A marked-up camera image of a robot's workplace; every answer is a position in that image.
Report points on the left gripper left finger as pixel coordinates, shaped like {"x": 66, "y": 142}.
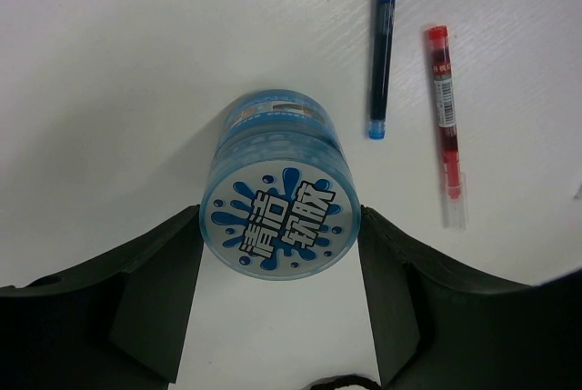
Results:
{"x": 116, "y": 321}

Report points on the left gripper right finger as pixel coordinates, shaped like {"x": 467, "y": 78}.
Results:
{"x": 440, "y": 324}

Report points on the blue tape roll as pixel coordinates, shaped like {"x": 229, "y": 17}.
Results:
{"x": 280, "y": 202}

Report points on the blue pen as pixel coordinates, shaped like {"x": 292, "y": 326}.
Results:
{"x": 382, "y": 40}

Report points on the red pen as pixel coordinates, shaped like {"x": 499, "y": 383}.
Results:
{"x": 454, "y": 193}

